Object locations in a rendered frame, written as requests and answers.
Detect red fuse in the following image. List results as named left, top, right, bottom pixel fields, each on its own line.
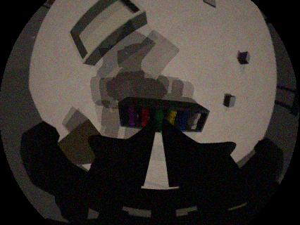
left=142, top=108, right=149, bottom=127

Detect yellow fuse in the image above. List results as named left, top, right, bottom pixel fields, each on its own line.
left=167, top=110, right=177, bottom=124

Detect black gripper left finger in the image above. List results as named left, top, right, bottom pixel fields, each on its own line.
left=88, top=118, right=156, bottom=186

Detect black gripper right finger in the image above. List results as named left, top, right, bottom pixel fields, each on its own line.
left=161, top=119, right=236, bottom=187

